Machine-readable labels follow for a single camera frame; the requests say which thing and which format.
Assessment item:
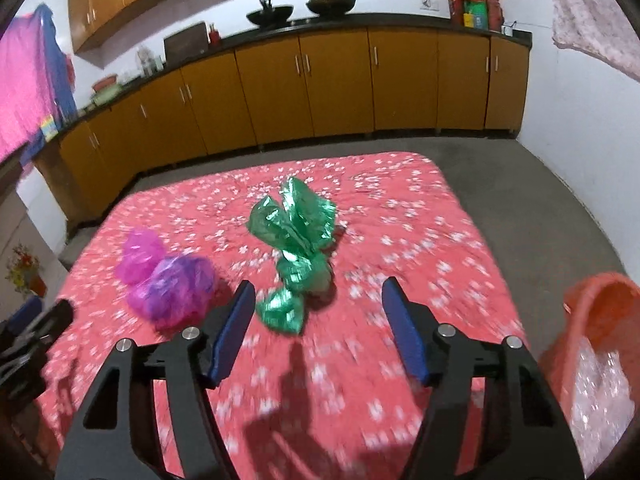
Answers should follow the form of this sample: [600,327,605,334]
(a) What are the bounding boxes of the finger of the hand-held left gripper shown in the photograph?
[22,298,76,356]

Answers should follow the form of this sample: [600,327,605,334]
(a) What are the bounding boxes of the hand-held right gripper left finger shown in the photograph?
[54,280,257,480]

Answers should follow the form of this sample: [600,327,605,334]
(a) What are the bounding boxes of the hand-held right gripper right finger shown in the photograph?
[381,276,586,480]

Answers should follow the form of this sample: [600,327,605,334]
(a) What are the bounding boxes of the green plastic bag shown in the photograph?
[246,176,338,336]

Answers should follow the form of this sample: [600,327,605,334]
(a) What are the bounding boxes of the red plastic basin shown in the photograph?
[537,272,640,478]

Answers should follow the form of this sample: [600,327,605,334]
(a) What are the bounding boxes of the long clear plastic bag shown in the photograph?
[570,345,633,461]

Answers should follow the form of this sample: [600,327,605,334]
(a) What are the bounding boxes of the potted flowers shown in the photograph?
[5,244,48,298]

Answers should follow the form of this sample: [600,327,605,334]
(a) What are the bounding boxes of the magenta plastic bag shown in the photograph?
[114,228,218,328]

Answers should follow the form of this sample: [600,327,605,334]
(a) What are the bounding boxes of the red floral tablecloth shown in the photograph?
[30,151,531,480]

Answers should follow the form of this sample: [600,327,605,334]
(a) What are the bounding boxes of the stacked bowls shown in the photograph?
[91,75,123,106]

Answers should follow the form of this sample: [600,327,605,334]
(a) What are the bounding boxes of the blue hanging cloth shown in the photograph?
[20,4,78,178]

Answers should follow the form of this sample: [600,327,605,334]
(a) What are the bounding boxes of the wooden lower kitchen cabinets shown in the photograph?
[35,15,533,233]

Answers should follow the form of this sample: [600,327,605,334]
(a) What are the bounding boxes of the glass jar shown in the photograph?
[136,46,163,76]

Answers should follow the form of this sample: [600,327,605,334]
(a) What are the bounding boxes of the dark cutting board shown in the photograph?
[163,21,210,61]

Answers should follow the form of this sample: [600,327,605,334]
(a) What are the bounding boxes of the black wok with utensil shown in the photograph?
[246,0,295,28]

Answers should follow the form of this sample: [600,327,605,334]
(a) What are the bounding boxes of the pink floral hanging cloth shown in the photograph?
[544,0,640,83]

